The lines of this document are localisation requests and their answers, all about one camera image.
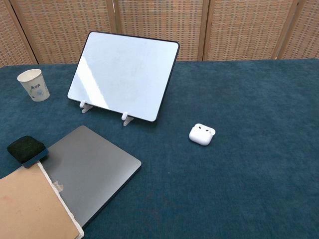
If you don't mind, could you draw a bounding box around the black blue eraser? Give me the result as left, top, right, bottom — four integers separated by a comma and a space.
6, 135, 49, 169

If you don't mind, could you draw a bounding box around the white rectangular board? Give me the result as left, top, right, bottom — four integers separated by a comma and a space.
66, 30, 180, 122

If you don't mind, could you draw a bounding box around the white plastic stand foot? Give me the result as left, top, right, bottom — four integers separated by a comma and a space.
121, 111, 136, 126
79, 99, 95, 115

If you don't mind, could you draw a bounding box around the white earbuds charging case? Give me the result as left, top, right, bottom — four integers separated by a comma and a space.
188, 122, 216, 147

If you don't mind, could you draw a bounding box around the grey closed laptop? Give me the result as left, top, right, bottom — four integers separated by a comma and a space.
14, 125, 142, 229

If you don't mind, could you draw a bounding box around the dark teal table cloth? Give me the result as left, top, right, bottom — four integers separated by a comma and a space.
0, 58, 319, 239

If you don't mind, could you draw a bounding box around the woven wooden folding screen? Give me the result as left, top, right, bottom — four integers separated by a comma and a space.
0, 0, 319, 67

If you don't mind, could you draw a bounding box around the white paper cup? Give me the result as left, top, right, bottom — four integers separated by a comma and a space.
16, 69, 51, 103

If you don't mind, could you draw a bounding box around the brown kraft spiral notebook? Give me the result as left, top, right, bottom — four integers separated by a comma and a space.
0, 161, 85, 239

